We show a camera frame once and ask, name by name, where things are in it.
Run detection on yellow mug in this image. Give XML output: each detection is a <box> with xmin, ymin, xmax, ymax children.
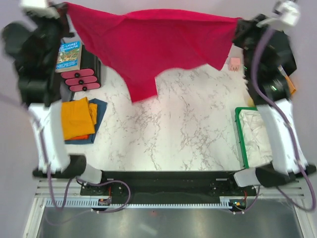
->
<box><xmin>247</xmin><ymin>98</ymin><xmax>256</xmax><ymax>108</ymax></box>

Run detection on blue treehouse book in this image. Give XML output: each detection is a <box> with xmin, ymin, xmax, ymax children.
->
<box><xmin>55</xmin><ymin>41</ymin><xmax>82</xmax><ymax>73</ymax></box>

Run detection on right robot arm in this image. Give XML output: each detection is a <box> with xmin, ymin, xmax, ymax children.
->
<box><xmin>226</xmin><ymin>14</ymin><xmax>317</xmax><ymax>195</ymax></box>

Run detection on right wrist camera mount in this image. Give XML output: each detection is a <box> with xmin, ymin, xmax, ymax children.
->
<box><xmin>256</xmin><ymin>0</ymin><xmax>301</xmax><ymax>31</ymax></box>

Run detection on orange folded t-shirt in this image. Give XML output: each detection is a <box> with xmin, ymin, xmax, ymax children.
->
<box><xmin>68</xmin><ymin>134</ymin><xmax>90</xmax><ymax>141</ymax></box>

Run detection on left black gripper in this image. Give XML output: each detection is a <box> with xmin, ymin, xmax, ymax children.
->
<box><xmin>23</xmin><ymin>1</ymin><xmax>76</xmax><ymax>69</ymax></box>

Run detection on blue folded t-shirt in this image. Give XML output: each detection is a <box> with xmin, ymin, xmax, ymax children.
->
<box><xmin>64</xmin><ymin>98</ymin><xmax>107</xmax><ymax>145</ymax></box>

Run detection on white crumpled t-shirt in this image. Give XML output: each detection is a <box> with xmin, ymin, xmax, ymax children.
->
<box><xmin>239</xmin><ymin>110</ymin><xmax>272</xmax><ymax>167</ymax></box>

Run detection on white slotted cable duct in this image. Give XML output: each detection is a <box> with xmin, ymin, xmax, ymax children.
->
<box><xmin>46</xmin><ymin>195</ymin><xmax>248</xmax><ymax>208</ymax></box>

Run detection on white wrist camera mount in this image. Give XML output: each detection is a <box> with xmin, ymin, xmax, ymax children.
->
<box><xmin>19</xmin><ymin>0</ymin><xmax>60</xmax><ymax>19</ymax></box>

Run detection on orange folder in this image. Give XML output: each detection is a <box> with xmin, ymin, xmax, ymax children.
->
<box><xmin>278</xmin><ymin>65</ymin><xmax>297</xmax><ymax>95</ymax></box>

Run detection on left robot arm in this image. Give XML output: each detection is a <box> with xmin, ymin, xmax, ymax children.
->
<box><xmin>1</xmin><ymin>0</ymin><xmax>109</xmax><ymax>195</ymax></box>

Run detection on black white folder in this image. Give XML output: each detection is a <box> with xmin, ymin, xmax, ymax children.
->
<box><xmin>276</xmin><ymin>32</ymin><xmax>297</xmax><ymax>76</ymax></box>

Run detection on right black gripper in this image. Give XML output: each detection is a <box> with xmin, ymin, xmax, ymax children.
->
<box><xmin>232</xmin><ymin>13</ymin><xmax>280</xmax><ymax>77</ymax></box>

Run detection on yellow folded t-shirt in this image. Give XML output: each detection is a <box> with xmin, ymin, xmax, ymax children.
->
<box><xmin>61</xmin><ymin>97</ymin><xmax>98</xmax><ymax>140</ymax></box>

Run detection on pink cube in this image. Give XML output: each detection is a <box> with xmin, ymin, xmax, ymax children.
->
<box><xmin>228</xmin><ymin>57</ymin><xmax>242</xmax><ymax>72</ymax></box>

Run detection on black pink drawer organizer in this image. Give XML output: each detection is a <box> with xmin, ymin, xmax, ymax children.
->
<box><xmin>60</xmin><ymin>45</ymin><xmax>101</xmax><ymax>92</ymax></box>

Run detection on red t-shirt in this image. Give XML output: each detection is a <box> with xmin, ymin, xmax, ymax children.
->
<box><xmin>67</xmin><ymin>3</ymin><xmax>238</xmax><ymax>103</ymax></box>

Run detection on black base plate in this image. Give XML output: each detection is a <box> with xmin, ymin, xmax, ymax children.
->
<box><xmin>75</xmin><ymin>170</ymin><xmax>257</xmax><ymax>199</ymax></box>

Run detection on green plastic bin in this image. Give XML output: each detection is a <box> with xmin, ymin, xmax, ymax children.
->
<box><xmin>235</xmin><ymin>107</ymin><xmax>250</xmax><ymax>169</ymax></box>

